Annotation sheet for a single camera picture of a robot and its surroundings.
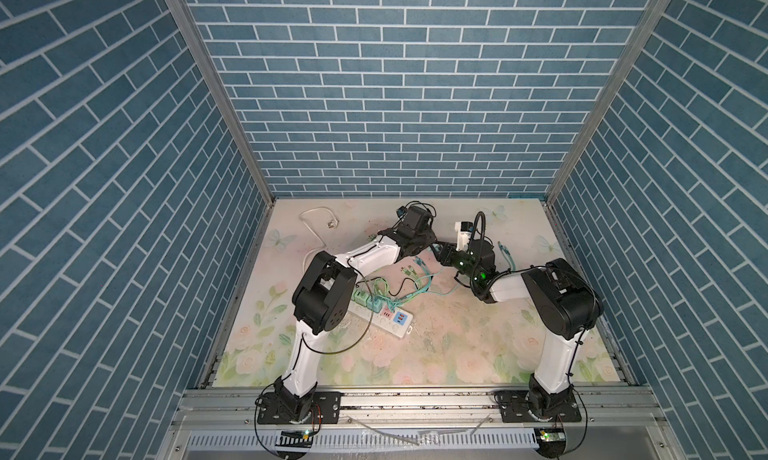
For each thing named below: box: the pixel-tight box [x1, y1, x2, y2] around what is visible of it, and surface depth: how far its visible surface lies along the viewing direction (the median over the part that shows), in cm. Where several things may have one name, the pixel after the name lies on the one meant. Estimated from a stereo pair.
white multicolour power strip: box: [347, 299, 414, 339], surface depth 88 cm
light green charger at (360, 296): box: [352, 289, 371, 307], surface depth 88 cm
